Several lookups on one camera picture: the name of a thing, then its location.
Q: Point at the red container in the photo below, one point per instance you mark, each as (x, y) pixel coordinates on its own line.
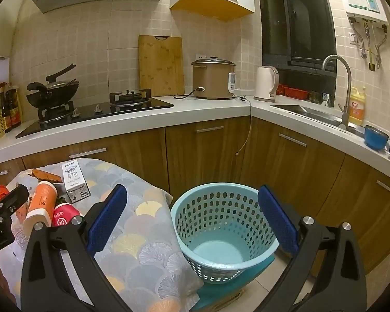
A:
(294, 92)

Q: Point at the dark window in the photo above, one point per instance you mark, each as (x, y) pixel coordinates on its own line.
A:
(295, 22)

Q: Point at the black wok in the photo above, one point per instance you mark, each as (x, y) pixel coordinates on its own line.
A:
(52, 96)

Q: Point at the white milk carton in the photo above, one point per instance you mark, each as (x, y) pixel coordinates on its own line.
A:
(74, 182)

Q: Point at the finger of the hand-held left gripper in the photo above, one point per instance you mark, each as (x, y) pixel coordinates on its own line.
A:
(14, 196)

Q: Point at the orange peel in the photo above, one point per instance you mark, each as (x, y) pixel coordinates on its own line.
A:
(47, 175)

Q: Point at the glass cup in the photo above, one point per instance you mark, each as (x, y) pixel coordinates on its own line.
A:
(327, 100)

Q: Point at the white wall outlet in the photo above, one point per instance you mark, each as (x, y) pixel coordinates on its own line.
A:
(354, 39)

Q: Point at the light blue perforated plastic basket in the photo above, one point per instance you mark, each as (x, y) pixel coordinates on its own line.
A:
(221, 253)

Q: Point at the bamboo cutting board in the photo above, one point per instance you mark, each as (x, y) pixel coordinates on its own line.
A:
(161, 68)

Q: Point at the black glass gas stove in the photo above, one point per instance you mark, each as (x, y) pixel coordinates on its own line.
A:
(94, 113)

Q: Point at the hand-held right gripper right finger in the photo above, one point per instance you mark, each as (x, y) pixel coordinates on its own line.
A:
(276, 221)

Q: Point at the dark sauce bottle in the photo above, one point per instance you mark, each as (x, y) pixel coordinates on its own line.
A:
(7, 110)
(16, 109)

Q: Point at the white electric kettle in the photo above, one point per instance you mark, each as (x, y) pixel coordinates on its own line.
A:
(265, 84)

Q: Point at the steel kitchen faucet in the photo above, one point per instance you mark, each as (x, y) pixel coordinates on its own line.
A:
(347, 81)

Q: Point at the brown rice cooker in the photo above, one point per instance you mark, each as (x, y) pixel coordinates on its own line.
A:
(211, 78)

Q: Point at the blue bowl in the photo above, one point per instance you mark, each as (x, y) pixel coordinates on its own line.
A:
(375, 139)

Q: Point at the water heater pipes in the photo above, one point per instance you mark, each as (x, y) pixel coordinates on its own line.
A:
(365, 39)

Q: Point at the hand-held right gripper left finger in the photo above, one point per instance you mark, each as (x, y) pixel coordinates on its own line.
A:
(107, 221)

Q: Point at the fan-patterned grey cloth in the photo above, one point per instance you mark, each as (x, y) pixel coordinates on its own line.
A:
(149, 234)

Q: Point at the yellow detergent bottle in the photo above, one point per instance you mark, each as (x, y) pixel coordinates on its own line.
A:
(357, 107)

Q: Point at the red paper cup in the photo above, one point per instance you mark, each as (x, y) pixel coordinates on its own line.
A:
(63, 216)

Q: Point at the orange and white bottle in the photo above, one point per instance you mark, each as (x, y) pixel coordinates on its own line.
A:
(40, 204)

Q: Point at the red snack wrapper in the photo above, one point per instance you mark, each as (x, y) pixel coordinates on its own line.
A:
(1, 195)

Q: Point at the steel sink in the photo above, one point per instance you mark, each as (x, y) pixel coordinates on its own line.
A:
(299, 110)

